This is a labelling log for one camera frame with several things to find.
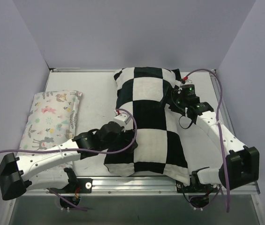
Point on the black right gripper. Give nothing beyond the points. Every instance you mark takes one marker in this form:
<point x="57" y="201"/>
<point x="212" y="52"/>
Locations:
<point x="170" y="99"/>

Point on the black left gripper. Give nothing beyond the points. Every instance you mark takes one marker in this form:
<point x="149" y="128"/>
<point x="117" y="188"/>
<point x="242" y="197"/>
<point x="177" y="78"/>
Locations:
<point x="127" y="137"/>

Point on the black white checkered pillowcase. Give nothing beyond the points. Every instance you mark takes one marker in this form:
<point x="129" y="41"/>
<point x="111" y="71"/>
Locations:
<point x="139" y="91"/>

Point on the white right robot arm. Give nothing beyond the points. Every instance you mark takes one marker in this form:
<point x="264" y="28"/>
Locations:
<point x="240" y="163"/>

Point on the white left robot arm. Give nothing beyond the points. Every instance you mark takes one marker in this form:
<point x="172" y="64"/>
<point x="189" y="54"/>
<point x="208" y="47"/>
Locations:
<point x="18" y="174"/>

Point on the animal print pillow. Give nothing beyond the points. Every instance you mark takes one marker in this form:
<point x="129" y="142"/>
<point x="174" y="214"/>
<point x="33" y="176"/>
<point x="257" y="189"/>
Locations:
<point x="52" y="119"/>

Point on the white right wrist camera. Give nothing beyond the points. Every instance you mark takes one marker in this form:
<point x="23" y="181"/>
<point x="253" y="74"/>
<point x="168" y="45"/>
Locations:
<point x="186" y="81"/>

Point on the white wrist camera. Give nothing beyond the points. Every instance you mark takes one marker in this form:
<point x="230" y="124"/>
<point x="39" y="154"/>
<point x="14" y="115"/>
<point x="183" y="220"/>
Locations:
<point x="122" y="119"/>
<point x="186" y="81"/>

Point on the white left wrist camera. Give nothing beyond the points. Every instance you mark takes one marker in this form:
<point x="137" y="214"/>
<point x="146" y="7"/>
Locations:
<point x="122" y="119"/>

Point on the aluminium right frame rail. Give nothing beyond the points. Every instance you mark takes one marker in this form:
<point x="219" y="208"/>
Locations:
<point x="224" y="114"/>

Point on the aluminium frame rail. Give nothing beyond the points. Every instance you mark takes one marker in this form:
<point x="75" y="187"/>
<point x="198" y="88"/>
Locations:
<point x="81" y="70"/>
<point x="224" y="114"/>
<point x="147" y="185"/>

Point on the aluminium front frame rail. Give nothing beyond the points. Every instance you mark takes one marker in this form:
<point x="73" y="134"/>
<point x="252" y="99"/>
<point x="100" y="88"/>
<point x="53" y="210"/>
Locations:
<point x="147" y="185"/>

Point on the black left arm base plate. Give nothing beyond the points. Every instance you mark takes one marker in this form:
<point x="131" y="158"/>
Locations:
<point x="81" y="186"/>

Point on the aluminium back frame rail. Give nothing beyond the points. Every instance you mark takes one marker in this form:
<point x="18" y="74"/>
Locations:
<point x="81" y="70"/>

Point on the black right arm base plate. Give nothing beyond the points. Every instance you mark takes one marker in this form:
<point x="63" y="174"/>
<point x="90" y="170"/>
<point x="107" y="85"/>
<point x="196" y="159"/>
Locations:
<point x="195" y="188"/>

